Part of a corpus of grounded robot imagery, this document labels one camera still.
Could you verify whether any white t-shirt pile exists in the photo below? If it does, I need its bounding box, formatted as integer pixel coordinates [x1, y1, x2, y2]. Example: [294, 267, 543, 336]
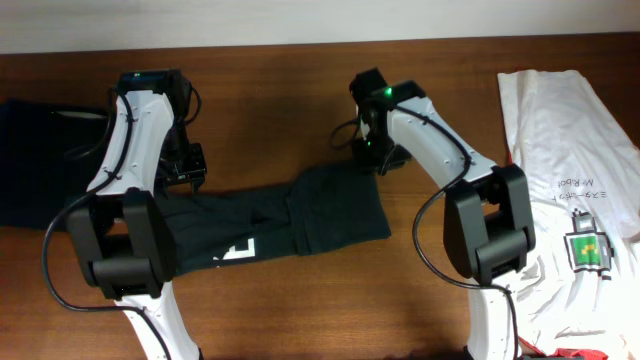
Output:
[497, 70, 639, 359]

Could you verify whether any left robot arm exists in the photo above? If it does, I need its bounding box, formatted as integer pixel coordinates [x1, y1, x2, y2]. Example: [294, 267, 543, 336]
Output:
[59, 69, 207, 359]

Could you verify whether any red object at edge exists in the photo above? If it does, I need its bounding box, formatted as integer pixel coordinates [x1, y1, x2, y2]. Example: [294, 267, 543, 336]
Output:
[521, 349, 610, 360]

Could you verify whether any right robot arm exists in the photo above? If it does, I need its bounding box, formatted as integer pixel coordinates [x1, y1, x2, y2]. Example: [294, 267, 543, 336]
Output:
[349, 71, 535, 359]

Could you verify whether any dark green t-shirt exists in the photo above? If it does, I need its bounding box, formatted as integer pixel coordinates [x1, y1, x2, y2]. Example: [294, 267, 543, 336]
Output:
[156, 162, 391, 275]

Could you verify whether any folded black garment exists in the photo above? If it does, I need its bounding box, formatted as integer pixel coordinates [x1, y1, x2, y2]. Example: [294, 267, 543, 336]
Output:
[1, 99, 108, 230]

